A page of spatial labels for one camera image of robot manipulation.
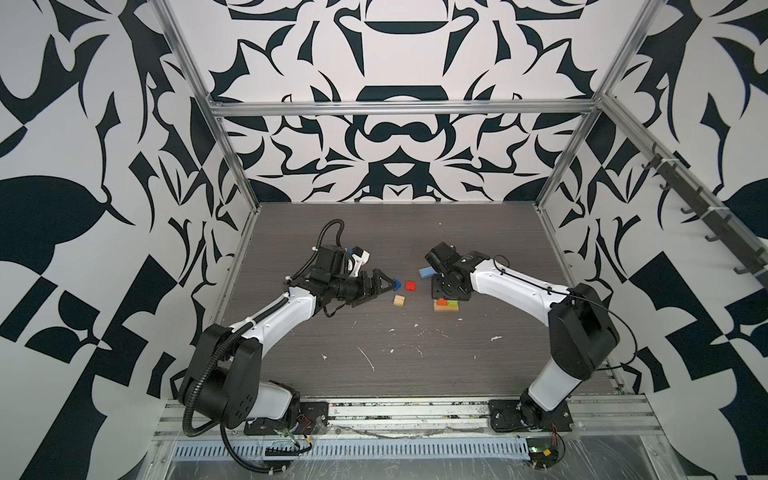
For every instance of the white slotted cable duct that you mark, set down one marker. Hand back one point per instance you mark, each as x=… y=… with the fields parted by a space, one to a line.
x=326 y=449

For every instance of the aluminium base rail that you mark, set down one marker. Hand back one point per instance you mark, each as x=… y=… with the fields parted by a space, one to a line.
x=593 y=415

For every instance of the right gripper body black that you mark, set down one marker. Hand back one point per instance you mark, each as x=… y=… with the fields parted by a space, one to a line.
x=441 y=288

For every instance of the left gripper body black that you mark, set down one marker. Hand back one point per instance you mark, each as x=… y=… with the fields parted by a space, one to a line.
x=350 y=288

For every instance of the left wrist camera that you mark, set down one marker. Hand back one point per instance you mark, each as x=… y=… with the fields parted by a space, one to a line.
x=357 y=258

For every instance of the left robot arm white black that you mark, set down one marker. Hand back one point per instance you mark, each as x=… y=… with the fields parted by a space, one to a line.
x=223 y=385

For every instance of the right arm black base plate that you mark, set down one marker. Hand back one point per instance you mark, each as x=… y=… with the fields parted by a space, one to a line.
x=508 y=416

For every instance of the light blue wood block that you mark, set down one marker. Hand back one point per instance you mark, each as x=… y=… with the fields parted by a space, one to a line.
x=426 y=272

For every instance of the small green circuit board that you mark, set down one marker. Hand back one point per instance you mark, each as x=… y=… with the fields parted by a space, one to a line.
x=545 y=452

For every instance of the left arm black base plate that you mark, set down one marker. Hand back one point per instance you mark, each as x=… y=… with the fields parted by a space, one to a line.
x=304 y=417

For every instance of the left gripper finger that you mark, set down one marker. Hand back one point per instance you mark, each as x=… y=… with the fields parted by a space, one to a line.
x=373 y=293
x=380 y=279

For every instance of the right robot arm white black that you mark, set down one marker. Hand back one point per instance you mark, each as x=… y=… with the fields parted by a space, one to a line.
x=581 y=332

